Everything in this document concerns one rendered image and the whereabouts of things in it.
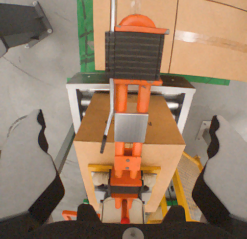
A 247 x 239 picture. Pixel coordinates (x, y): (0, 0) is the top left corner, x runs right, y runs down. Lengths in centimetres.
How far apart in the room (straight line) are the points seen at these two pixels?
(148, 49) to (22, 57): 153
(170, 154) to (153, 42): 44
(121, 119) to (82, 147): 30
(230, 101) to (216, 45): 106
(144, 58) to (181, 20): 62
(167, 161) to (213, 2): 78
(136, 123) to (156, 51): 13
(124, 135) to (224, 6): 82
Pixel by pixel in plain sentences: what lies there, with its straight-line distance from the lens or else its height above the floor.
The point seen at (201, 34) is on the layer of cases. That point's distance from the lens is 87.
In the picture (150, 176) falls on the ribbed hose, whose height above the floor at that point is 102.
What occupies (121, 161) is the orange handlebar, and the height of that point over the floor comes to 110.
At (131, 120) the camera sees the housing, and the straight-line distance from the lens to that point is 27.
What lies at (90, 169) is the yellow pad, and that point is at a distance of 61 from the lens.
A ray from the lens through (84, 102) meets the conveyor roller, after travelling 91.
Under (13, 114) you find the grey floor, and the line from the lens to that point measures 210.
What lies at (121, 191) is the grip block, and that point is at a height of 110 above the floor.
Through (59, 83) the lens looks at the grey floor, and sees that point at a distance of 155.
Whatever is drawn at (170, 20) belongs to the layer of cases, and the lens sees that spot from 81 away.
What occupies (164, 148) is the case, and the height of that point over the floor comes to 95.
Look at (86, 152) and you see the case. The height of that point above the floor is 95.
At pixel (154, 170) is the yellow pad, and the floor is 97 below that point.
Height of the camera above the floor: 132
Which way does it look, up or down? 57 degrees down
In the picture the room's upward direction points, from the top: 178 degrees counter-clockwise
